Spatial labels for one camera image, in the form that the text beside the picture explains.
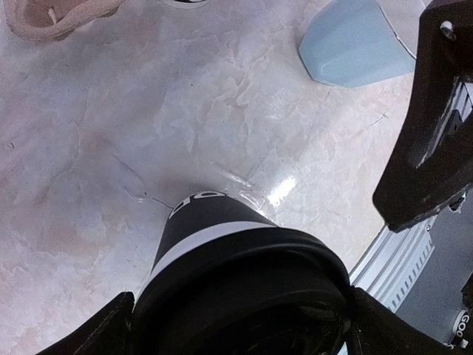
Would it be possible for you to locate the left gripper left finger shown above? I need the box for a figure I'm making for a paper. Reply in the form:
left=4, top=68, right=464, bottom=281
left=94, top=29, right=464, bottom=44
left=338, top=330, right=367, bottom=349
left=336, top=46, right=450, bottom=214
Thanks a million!
left=39, top=291, right=135, bottom=355

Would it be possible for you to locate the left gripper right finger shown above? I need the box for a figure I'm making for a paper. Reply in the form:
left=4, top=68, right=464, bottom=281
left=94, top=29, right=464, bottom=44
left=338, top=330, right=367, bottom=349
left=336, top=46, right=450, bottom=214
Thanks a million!
left=347, top=287, right=457, bottom=355

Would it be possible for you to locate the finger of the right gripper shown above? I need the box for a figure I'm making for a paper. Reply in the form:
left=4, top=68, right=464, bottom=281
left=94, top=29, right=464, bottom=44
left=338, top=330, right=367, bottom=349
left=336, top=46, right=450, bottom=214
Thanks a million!
left=372, top=1, right=472, bottom=232

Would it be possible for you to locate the black paper coffee cup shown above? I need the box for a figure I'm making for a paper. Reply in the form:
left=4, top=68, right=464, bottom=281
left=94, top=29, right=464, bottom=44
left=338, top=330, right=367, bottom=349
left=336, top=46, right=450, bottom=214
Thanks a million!
left=129, top=192, right=350, bottom=354

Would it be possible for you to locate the stack of paper cups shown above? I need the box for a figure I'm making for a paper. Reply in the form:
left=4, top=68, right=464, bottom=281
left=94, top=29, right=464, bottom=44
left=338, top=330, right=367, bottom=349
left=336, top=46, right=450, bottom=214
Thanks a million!
left=162, top=0, right=208, bottom=10

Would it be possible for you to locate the light blue ceramic mug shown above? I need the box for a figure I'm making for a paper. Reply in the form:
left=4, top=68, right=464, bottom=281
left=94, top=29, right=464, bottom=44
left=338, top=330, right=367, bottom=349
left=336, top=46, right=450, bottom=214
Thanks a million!
left=299, top=1, right=415, bottom=88

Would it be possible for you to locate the brown pulp cup carrier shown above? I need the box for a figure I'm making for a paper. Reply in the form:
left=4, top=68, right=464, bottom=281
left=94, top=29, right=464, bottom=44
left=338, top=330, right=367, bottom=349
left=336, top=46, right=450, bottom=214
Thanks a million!
left=3, top=0, right=123, bottom=41

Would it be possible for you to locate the aluminium front rail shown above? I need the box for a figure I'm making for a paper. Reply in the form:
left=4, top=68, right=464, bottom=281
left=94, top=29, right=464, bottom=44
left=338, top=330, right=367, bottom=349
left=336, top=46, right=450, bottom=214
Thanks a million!
left=350, top=81, right=472, bottom=354

